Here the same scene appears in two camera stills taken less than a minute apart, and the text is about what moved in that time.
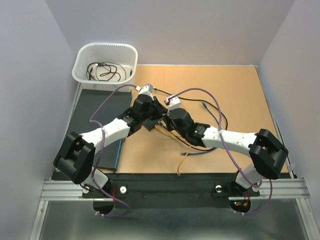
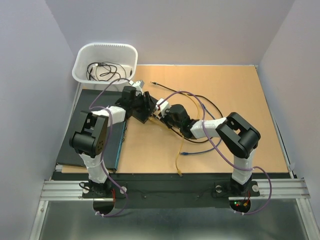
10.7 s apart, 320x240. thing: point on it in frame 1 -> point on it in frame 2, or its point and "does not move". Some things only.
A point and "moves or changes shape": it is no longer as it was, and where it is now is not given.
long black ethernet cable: x=179 y=138 -> x=190 y=95
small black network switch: x=149 y=124 moves or changes shape
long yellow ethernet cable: x=167 y=133 -> x=181 y=133
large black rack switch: x=93 y=110 does not move
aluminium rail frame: x=292 y=189 does not move
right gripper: x=167 y=117 does not move
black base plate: x=169 y=190 does not move
